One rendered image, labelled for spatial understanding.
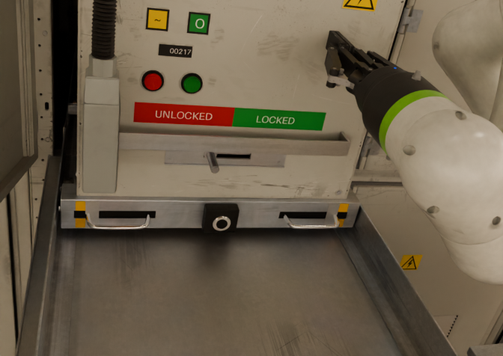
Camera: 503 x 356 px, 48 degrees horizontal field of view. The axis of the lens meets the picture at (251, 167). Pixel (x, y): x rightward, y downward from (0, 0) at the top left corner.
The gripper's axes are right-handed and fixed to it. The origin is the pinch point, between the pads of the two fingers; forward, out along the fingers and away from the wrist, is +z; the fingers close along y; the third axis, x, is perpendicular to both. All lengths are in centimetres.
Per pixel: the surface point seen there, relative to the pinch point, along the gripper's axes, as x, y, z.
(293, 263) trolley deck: -38.3, -0.9, -5.6
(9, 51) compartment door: -15, -51, 26
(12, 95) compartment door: -23, -51, 26
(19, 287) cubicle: -75, -52, 30
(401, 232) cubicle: -57, 43, 28
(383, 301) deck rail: -37.9, 12.0, -15.9
